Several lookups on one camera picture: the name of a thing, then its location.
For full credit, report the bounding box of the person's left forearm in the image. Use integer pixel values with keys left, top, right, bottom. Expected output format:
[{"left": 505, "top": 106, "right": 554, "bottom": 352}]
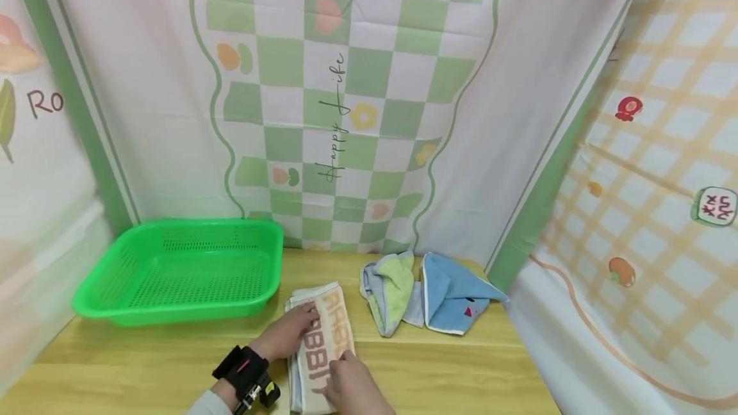
[{"left": 185, "top": 378, "right": 239, "bottom": 415}]

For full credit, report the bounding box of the black wrist band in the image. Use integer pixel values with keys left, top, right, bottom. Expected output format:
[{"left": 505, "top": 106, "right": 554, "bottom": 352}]
[{"left": 212, "top": 345, "right": 282, "bottom": 415}]

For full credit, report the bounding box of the person's left hand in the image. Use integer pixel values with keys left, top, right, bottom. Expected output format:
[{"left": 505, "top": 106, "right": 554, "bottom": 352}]
[{"left": 249, "top": 303, "right": 321, "bottom": 363}]

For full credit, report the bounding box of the green and grey towel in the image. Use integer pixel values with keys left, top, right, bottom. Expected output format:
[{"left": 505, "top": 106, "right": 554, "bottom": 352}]
[{"left": 359, "top": 251, "right": 426, "bottom": 338}]

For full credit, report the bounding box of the cream lettered towel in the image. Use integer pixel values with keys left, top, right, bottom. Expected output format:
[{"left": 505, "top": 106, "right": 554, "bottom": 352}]
[{"left": 284, "top": 282, "right": 357, "bottom": 415}]

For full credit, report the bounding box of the blue towel with face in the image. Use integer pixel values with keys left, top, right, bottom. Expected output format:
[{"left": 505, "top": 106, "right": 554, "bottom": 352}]
[{"left": 421, "top": 252, "right": 510, "bottom": 336}]

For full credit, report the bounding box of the person's right hand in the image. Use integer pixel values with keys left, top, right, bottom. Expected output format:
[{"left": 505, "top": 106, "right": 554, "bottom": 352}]
[{"left": 321, "top": 350, "right": 397, "bottom": 415}]

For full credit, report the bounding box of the green plastic perforated basket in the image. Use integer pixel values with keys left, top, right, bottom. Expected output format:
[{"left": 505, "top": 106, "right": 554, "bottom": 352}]
[{"left": 71, "top": 218, "right": 284, "bottom": 327}]

